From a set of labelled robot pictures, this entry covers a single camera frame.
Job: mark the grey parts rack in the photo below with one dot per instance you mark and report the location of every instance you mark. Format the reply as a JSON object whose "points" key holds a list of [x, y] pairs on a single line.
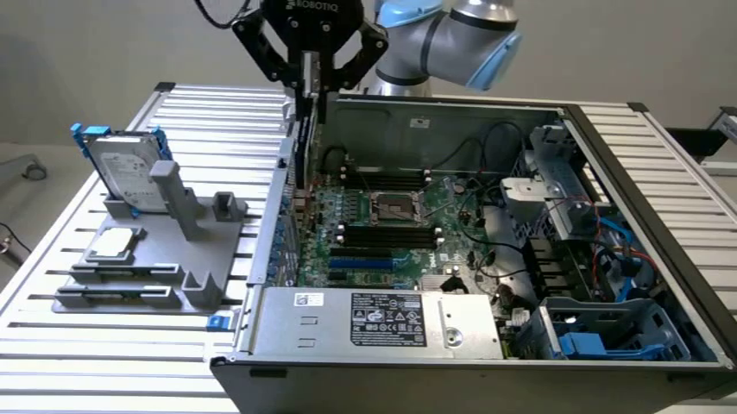
{"points": [[173, 241]]}

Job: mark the caster wheel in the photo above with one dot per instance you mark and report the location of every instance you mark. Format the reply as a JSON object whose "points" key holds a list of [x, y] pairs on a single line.
{"points": [[34, 169]]}

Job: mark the blue expansion slot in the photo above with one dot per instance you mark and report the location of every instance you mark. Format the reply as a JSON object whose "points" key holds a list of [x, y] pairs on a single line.
{"points": [[362, 262]]}

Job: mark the silver power supply unit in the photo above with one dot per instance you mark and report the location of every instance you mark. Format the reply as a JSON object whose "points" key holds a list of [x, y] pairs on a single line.
{"points": [[369, 323]]}

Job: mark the black open PC case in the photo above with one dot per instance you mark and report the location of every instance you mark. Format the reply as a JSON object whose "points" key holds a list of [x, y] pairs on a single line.
{"points": [[438, 384]]}

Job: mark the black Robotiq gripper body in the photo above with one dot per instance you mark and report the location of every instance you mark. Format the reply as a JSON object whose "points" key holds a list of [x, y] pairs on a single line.
{"points": [[314, 21]]}

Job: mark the black RAM slot bank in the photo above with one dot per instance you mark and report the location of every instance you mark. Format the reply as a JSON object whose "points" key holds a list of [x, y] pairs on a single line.
{"points": [[392, 236], [386, 177]]}

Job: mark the CPU socket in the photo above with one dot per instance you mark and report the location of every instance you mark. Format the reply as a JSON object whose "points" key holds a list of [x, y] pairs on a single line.
{"points": [[398, 208]]}

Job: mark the blue drive bay cage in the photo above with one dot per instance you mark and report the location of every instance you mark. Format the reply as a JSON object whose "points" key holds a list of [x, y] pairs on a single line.
{"points": [[611, 328]]}

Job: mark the silver chipset heatsink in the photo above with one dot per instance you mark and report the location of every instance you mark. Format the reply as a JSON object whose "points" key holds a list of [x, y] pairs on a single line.
{"points": [[449, 284]]}

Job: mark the silver CPU chip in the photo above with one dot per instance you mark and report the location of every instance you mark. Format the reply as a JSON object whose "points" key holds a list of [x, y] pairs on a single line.
{"points": [[114, 243]]}

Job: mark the silver disk bay cage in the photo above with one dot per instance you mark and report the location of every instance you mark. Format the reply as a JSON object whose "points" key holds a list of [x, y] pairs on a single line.
{"points": [[553, 190]]}

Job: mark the green motherboard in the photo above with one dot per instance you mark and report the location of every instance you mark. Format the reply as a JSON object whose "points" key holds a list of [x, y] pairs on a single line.
{"points": [[461, 224]]}

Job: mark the hard disk blue carrier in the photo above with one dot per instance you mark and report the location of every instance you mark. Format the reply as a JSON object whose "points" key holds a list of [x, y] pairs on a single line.
{"points": [[123, 172]]}

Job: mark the black gpu card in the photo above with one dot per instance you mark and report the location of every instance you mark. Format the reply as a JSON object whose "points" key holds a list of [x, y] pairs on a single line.
{"points": [[306, 129]]}

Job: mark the black bracket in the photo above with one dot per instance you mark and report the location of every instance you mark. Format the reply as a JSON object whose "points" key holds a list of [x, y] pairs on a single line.
{"points": [[697, 144]]}

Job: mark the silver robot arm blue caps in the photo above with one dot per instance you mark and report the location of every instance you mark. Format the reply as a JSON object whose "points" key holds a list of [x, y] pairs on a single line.
{"points": [[454, 39]]}

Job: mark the blue case latch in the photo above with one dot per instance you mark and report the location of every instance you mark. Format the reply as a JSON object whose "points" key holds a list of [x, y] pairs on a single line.
{"points": [[220, 323]]}

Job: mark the black expansion slot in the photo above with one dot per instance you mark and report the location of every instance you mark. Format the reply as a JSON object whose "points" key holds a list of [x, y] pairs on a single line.
{"points": [[362, 252]]}

